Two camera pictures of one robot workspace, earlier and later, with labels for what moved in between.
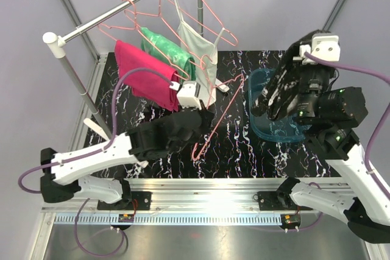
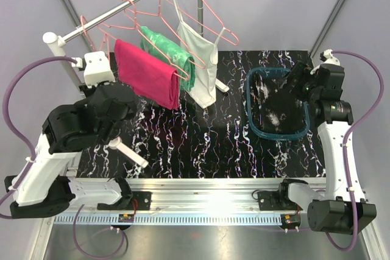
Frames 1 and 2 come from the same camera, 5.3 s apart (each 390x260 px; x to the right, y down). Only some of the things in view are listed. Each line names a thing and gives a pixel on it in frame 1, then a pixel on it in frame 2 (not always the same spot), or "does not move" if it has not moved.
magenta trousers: (147, 84) does not move
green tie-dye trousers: (175, 58) does not move
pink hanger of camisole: (203, 1) does not move
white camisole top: (205, 55) does not move
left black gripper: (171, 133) to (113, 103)
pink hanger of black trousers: (241, 77) to (105, 35)
